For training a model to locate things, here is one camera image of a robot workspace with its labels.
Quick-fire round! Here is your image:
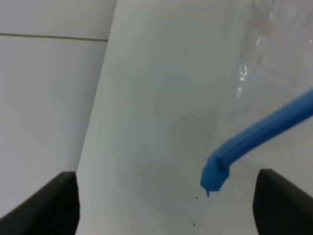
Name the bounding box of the clear zip bag blue zipper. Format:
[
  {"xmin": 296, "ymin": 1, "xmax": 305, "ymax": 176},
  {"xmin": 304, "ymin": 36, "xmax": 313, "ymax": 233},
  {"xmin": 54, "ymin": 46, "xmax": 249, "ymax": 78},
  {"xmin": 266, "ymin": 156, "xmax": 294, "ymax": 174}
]
[{"xmin": 200, "ymin": 0, "xmax": 313, "ymax": 197}]

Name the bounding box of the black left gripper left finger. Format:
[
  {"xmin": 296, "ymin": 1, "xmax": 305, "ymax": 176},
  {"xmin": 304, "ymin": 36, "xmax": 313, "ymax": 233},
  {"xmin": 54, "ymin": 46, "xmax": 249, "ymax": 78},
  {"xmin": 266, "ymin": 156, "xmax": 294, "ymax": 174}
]
[{"xmin": 0, "ymin": 171, "xmax": 80, "ymax": 235}]

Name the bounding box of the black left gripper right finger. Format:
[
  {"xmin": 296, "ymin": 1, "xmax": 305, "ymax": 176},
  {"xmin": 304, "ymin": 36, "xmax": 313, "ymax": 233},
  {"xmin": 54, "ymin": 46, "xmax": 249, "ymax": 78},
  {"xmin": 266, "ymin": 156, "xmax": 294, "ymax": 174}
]
[{"xmin": 252, "ymin": 169, "xmax": 313, "ymax": 235}]

